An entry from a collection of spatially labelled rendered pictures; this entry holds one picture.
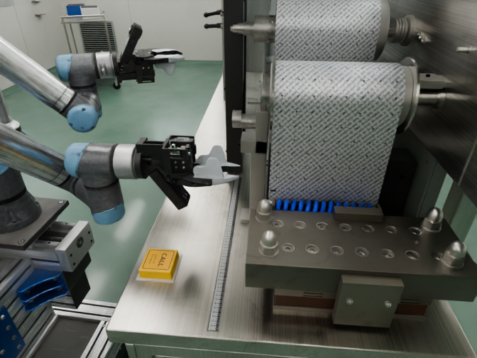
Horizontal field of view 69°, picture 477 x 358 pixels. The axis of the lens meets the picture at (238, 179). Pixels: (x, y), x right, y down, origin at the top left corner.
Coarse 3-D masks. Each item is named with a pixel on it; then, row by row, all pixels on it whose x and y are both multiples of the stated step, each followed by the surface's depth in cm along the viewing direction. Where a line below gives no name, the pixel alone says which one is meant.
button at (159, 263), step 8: (152, 256) 76; (160, 256) 76; (168, 256) 76; (176, 256) 76; (144, 264) 74; (152, 264) 74; (160, 264) 74; (168, 264) 74; (176, 264) 77; (144, 272) 73; (152, 272) 73; (160, 272) 72; (168, 272) 72
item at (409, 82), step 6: (402, 66) 66; (270, 72) 65; (408, 72) 64; (270, 78) 65; (408, 78) 63; (270, 84) 64; (408, 84) 63; (270, 90) 65; (408, 90) 63; (270, 96) 65; (408, 96) 63; (270, 102) 65; (408, 102) 63; (402, 108) 64; (408, 108) 64; (402, 114) 65; (402, 120) 66
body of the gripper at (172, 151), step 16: (144, 144) 70; (160, 144) 69; (176, 144) 72; (192, 144) 72; (144, 160) 72; (160, 160) 72; (176, 160) 70; (192, 160) 75; (144, 176) 73; (176, 176) 71
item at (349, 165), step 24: (288, 144) 69; (312, 144) 68; (336, 144) 68; (360, 144) 68; (384, 144) 67; (288, 168) 72; (312, 168) 71; (336, 168) 71; (360, 168) 70; (384, 168) 70; (288, 192) 75; (312, 192) 74; (336, 192) 74; (360, 192) 73
